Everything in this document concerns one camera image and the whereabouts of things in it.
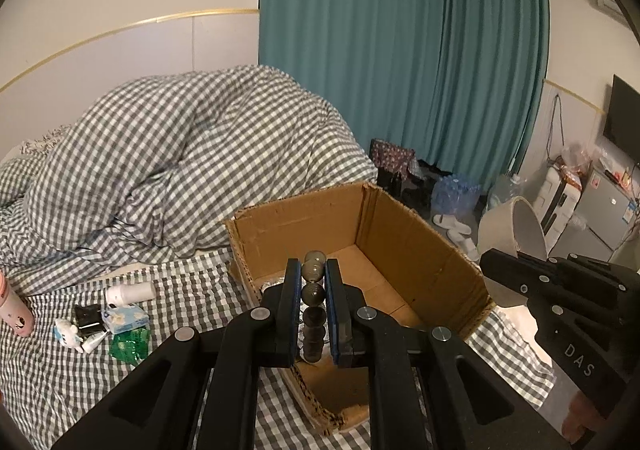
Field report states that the pack of water bottles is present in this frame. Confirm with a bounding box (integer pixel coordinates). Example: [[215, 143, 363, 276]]
[[431, 173, 482, 219]]

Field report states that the brown cardboard box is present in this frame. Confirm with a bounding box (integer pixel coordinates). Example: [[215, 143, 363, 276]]
[[223, 181, 497, 437]]

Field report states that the grey mini fridge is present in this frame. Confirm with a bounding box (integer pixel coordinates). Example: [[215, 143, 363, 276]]
[[565, 162, 640, 252]]

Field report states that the brown bead bracelet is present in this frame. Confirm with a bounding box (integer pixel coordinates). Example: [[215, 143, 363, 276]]
[[298, 250, 331, 364]]

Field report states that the large clear water jug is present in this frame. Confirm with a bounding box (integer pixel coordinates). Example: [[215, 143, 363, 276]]
[[487, 172, 524, 211]]

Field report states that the pink baby bottle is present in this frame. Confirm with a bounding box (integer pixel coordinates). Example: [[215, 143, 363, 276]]
[[0, 271, 35, 337]]

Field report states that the hanging cable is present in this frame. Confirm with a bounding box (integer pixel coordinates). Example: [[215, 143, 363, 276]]
[[546, 94, 564, 167]]

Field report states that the small white tube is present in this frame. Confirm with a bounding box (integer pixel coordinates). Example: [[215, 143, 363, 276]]
[[81, 330, 109, 355]]

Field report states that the orange snack bag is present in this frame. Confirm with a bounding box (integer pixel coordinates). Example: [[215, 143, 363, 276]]
[[560, 142, 597, 192]]

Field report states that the dark patterned gift bag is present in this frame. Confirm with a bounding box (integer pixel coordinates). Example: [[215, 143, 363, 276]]
[[369, 138, 417, 181]]

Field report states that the white plastic bottle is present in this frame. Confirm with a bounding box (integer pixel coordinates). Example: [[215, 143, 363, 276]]
[[105, 281, 156, 306]]

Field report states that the grey checkered bed sheet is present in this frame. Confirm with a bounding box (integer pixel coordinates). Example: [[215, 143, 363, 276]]
[[0, 250, 557, 450]]

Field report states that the floral patterned blanket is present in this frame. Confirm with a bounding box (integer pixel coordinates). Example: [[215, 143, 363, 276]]
[[20, 122, 76, 154]]

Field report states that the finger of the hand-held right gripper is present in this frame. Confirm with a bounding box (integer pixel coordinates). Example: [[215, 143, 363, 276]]
[[480, 248, 632, 304], [547, 253, 640, 284]]

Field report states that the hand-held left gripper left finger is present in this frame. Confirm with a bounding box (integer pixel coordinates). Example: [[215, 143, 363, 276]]
[[50, 257, 304, 450]]

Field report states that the white slipper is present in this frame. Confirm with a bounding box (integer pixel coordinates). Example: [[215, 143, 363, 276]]
[[432, 214, 472, 235], [450, 230, 481, 261]]

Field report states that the grey checkered duvet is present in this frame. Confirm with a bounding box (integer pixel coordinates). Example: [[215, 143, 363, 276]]
[[0, 65, 379, 297]]

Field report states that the black small packet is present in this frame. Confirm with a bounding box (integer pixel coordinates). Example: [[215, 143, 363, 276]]
[[74, 304, 104, 334]]

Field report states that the black wall television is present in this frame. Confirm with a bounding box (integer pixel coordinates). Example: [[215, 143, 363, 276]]
[[602, 75, 640, 165]]

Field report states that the teal curtain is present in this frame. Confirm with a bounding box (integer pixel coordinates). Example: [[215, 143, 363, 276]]
[[258, 0, 452, 183], [435, 0, 551, 203]]

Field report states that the green sachet packet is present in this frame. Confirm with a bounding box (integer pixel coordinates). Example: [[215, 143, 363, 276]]
[[109, 327, 150, 361]]

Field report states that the white floor appliance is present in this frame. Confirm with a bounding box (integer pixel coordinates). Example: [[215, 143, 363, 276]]
[[532, 165, 584, 232]]

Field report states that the person's right hand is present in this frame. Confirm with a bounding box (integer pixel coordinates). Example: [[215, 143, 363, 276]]
[[561, 387, 609, 445]]

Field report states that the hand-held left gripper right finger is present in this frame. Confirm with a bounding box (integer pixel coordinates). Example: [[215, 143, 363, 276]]
[[324, 258, 572, 450]]

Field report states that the black bag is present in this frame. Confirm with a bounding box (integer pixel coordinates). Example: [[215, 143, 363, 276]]
[[376, 159, 451, 219]]

